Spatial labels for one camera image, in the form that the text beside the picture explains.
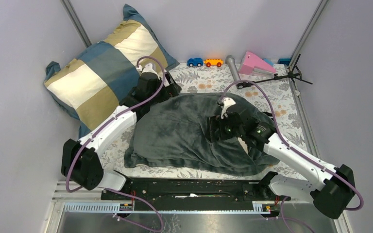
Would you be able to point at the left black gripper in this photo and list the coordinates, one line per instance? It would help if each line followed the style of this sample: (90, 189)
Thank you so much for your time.
(173, 90)

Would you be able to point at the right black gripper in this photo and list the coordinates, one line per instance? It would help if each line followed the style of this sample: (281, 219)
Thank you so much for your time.
(217, 121)

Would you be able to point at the zebra and grey pillowcase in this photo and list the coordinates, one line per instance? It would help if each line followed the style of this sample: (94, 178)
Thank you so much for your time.
(171, 134)

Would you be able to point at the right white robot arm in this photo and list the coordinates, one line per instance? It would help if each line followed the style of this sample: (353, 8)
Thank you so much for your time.
(329, 188)

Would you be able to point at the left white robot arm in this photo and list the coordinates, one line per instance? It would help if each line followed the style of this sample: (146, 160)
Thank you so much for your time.
(81, 158)

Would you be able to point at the blue yellow checked pillow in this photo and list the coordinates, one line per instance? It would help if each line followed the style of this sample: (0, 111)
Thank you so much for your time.
(92, 85)

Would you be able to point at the floral table cloth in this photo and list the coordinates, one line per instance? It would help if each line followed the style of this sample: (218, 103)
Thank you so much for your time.
(207, 80)

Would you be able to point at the blue toy car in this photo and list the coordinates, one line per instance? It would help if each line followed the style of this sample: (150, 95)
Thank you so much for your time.
(195, 62)

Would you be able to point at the pink triangular block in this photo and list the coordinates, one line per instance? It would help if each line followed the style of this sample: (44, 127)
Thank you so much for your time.
(252, 63)

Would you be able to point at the grey microphone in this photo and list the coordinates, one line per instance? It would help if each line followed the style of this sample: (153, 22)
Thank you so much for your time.
(230, 61)

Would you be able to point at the orange toy car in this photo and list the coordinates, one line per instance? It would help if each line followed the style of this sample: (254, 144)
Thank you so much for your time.
(213, 62)

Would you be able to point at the black mini tripod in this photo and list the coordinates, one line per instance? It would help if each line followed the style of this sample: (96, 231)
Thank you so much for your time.
(293, 74)

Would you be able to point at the blue block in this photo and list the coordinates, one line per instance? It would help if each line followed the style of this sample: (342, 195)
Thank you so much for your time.
(284, 61)

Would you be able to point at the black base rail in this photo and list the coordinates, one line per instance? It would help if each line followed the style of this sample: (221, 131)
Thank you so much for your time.
(163, 191)

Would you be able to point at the white slotted cable duct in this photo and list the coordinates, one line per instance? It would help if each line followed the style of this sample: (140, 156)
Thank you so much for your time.
(125, 207)

